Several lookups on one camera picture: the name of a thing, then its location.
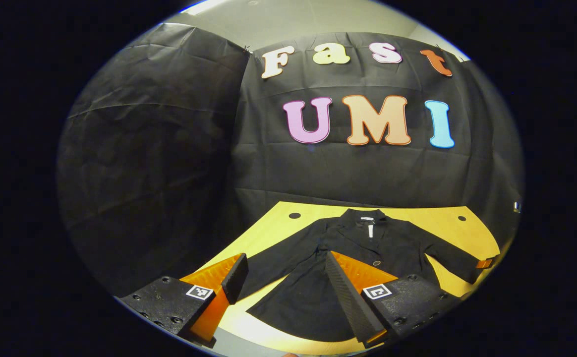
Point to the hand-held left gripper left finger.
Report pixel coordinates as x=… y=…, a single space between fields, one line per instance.
x=235 y=277

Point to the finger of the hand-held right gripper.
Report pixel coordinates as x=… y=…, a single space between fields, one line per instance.
x=485 y=263

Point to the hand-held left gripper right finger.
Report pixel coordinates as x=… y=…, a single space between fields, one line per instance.
x=343 y=297

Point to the black jacket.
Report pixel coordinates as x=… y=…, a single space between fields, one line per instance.
x=308 y=297

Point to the black backdrop cloth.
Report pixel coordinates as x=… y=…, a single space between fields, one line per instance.
x=169 y=148

